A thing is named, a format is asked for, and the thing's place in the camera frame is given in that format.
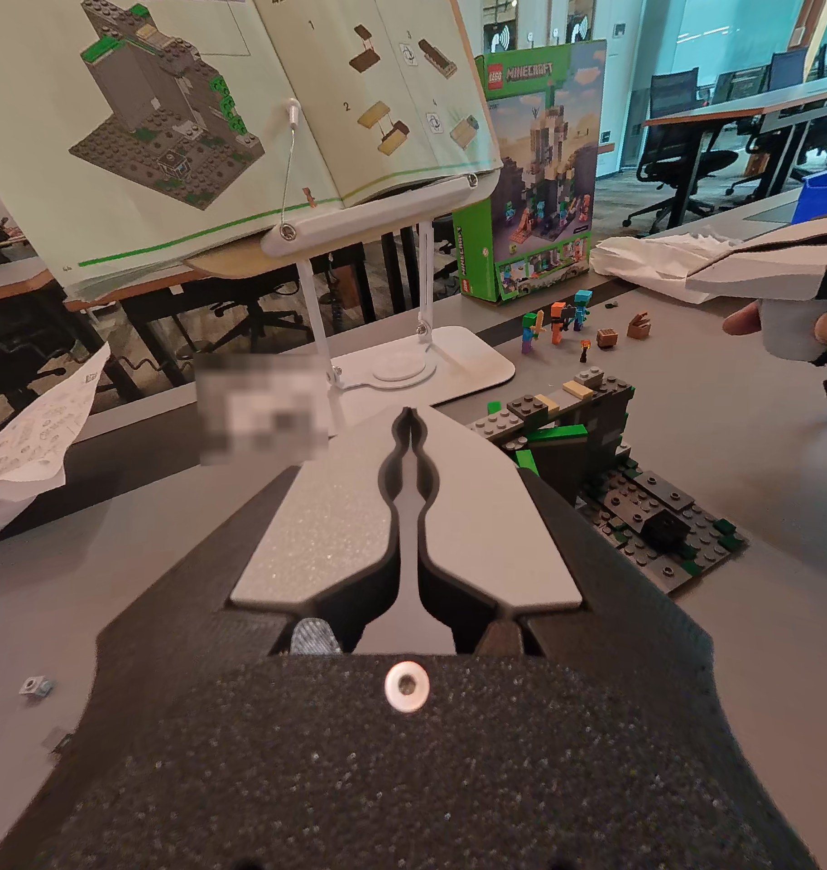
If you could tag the brown toy chest brick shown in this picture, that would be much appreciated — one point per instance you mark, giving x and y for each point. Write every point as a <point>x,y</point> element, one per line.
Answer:
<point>607,338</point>

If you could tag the person's right hand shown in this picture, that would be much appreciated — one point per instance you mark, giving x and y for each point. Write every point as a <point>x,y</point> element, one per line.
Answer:
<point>743,321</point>

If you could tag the green zombie minifigure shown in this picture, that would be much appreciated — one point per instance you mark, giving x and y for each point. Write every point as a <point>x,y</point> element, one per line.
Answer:
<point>530,333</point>

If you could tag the small light grey brick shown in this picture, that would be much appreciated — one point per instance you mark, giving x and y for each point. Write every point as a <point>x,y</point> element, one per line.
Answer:
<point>35,685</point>

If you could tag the empty blue bin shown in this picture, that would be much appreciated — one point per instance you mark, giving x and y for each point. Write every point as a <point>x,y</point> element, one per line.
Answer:
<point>824,197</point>

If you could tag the green toy brick box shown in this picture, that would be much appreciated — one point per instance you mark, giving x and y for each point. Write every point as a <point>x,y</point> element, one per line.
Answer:
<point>542,170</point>

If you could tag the wood-edged office desk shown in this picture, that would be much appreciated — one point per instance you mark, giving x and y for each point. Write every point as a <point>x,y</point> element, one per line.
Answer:
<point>6,278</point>

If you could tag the teal minifigure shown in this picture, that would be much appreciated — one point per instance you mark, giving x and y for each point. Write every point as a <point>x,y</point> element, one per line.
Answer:
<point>582,309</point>

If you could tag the white book stand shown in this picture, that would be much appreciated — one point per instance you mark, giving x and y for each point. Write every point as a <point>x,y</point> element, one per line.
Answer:
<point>454,353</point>

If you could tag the brick building instruction booklet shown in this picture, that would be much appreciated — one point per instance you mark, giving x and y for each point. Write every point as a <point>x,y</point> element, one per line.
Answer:
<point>148,102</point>

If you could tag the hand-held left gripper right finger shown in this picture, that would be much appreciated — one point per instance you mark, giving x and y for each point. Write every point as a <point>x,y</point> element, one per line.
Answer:
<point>495,530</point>

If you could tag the printed paper sheet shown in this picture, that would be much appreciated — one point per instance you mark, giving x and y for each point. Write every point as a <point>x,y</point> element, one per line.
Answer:
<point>26,442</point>

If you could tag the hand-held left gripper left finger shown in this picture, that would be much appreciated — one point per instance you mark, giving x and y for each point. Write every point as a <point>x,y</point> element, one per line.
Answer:
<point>318,530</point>

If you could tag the grey desk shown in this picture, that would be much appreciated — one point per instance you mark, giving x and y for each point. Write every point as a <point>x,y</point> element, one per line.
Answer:
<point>726,442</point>

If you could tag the grey and green brick model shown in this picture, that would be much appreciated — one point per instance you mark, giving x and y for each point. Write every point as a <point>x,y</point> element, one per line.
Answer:
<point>590,435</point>

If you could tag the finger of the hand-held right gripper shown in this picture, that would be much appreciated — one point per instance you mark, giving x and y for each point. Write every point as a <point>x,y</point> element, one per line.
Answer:
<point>814,230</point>
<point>760,272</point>

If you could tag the long grey office table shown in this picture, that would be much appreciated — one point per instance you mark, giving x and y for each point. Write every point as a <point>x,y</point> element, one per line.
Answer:
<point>760,102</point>

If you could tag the small toy torch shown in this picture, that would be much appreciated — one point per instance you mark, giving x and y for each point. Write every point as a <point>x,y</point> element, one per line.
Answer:
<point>585,350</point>

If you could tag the orange minifigure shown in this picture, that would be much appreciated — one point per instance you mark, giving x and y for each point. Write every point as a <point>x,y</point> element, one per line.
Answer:
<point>557,323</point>

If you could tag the black office chair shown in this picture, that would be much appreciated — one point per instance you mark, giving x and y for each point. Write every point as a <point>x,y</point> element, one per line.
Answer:
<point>678,163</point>
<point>787,68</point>
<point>250,316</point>

